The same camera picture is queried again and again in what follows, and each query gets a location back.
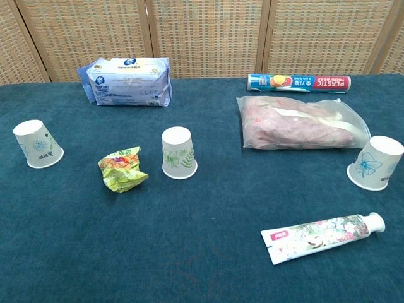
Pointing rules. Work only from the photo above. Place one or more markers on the paper cup with round flower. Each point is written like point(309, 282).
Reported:
point(36, 145)

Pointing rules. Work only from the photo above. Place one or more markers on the paper cup with blue flower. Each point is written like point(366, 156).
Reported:
point(374, 164)

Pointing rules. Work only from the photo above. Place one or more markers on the paper cup with green leaves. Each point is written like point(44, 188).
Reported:
point(177, 154)

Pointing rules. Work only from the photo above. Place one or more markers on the crumpled yellow-green snack wrapper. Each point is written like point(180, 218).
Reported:
point(121, 170)

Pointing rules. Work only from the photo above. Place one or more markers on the blue white tissue pack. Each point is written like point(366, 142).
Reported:
point(129, 83)

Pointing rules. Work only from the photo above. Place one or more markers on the zip bag with pink cloth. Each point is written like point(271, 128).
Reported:
point(300, 124)

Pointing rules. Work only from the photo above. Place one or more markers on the woven folding screen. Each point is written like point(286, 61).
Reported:
point(202, 34)

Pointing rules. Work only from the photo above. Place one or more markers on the plastic food wrap roll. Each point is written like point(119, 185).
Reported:
point(300, 83)

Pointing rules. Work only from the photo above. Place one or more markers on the floral toothpaste tube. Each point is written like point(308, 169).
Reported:
point(315, 236)

